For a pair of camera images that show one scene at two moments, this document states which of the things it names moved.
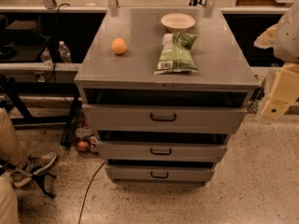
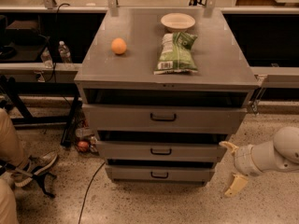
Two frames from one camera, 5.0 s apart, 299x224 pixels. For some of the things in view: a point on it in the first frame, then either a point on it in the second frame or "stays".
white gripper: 289,39 -> 244,161
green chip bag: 176,54 stays
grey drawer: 162,150 stays
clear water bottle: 64,52 stays
